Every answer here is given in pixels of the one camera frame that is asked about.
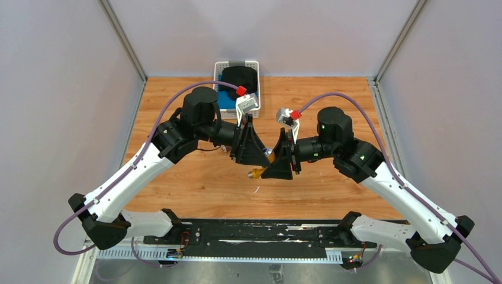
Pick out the aluminium frame rail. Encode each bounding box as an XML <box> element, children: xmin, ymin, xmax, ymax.
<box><xmin>84</xmin><ymin>219</ymin><xmax>442</xmax><ymax>263</ymax></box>

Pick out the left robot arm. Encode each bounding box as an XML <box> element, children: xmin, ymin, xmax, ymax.
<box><xmin>69</xmin><ymin>86</ymin><xmax>270</xmax><ymax>250</ymax></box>

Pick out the black cloth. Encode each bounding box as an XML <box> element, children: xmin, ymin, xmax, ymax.
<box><xmin>220</xmin><ymin>66</ymin><xmax>259</xmax><ymax>93</ymax></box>

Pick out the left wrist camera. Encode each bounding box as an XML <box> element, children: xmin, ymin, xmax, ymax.
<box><xmin>235</xmin><ymin>93</ymin><xmax>260</xmax><ymax>125</ymax></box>

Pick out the purple cable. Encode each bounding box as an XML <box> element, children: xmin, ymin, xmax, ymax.
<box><xmin>53</xmin><ymin>80</ymin><xmax>248</xmax><ymax>269</ymax></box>
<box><xmin>290</xmin><ymin>92</ymin><xmax>502</xmax><ymax>284</ymax></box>

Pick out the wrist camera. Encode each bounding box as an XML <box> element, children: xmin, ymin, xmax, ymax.
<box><xmin>276</xmin><ymin>107</ymin><xmax>301</xmax><ymax>143</ymax></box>
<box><xmin>235</xmin><ymin>93</ymin><xmax>260</xmax><ymax>125</ymax></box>

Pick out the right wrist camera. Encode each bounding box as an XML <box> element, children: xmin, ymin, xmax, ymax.
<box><xmin>276</xmin><ymin>107</ymin><xmax>301</xmax><ymax>143</ymax></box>

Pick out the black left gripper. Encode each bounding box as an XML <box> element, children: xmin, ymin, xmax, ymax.
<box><xmin>197</xmin><ymin>114</ymin><xmax>272</xmax><ymax>167</ymax></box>

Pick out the yellow brass faucet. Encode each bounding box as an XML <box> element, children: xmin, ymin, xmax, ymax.
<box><xmin>248</xmin><ymin>148</ymin><xmax>275</xmax><ymax>179</ymax></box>

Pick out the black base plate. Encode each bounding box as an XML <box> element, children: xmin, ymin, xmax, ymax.
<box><xmin>143</xmin><ymin>218</ymin><xmax>377</xmax><ymax>260</ymax></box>

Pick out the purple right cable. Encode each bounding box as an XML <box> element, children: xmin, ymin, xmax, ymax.
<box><xmin>290</xmin><ymin>92</ymin><xmax>502</xmax><ymax>284</ymax></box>

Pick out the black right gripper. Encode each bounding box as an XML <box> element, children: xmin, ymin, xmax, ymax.
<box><xmin>260</xmin><ymin>128</ymin><xmax>336</xmax><ymax>179</ymax></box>

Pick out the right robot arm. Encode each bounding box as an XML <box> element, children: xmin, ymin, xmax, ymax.
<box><xmin>249</xmin><ymin>106</ymin><xmax>474</xmax><ymax>274</ymax></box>

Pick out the blue cloth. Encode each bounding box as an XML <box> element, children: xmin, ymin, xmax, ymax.
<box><xmin>215</xmin><ymin>74</ymin><xmax>260</xmax><ymax>109</ymax></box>

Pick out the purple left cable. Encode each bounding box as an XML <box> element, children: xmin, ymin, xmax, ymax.
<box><xmin>53</xmin><ymin>80</ymin><xmax>248</xmax><ymax>269</ymax></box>

